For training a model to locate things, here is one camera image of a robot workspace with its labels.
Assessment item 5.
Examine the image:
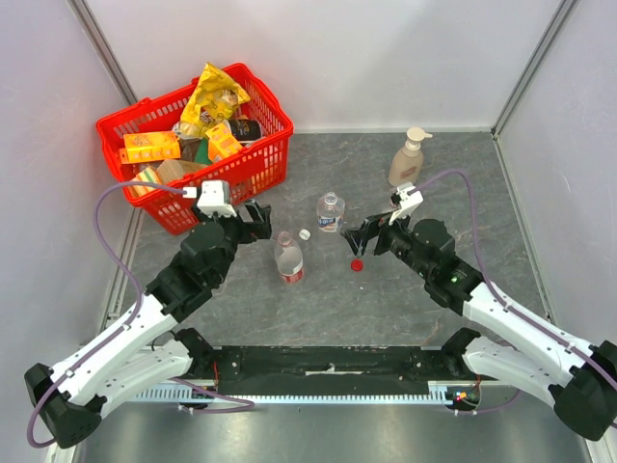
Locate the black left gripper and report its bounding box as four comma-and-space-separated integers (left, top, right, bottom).
191, 199, 271, 285

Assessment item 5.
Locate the clear bottle blue label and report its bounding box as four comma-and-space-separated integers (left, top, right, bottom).
316, 192, 345, 232

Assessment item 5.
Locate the clear bottle red label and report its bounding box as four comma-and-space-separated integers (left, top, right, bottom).
274, 231, 304, 284

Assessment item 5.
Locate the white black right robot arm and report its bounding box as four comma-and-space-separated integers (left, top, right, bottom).
342, 213, 616, 441

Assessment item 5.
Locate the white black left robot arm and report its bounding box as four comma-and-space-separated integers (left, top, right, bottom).
24, 200, 272, 449

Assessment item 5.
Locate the beige pump soap bottle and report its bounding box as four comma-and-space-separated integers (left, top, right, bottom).
389, 127, 433, 187

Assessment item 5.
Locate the red plastic shopping basket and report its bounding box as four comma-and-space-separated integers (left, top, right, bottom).
95, 62, 295, 236

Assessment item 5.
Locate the orange box small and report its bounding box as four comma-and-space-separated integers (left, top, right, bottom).
205, 123, 242, 164

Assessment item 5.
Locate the black can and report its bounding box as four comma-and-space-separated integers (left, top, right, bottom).
224, 119, 263, 144

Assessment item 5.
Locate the wooden block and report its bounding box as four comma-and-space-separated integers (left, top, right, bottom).
155, 159, 206, 184

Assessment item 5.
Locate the striped sponge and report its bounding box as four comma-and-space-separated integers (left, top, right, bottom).
128, 167, 162, 198

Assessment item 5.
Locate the yellow snack bag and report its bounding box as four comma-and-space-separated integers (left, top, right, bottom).
177, 63, 251, 138

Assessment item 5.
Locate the orange box large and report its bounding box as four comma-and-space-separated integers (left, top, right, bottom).
120, 131, 181, 164

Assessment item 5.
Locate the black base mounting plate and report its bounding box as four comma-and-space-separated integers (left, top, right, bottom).
189, 346, 477, 396

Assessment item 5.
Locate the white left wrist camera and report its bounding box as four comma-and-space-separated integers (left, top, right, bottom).
182, 180, 237, 218

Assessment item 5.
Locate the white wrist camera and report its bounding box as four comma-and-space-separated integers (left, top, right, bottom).
389, 182, 423, 225
182, 180, 237, 218

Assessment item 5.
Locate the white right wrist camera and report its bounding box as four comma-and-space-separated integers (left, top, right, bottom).
389, 182, 423, 225

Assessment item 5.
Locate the white slotted cable duct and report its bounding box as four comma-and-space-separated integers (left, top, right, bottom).
129, 380, 464, 405

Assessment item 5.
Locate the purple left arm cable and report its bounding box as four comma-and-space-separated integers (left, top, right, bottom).
26, 181, 256, 449

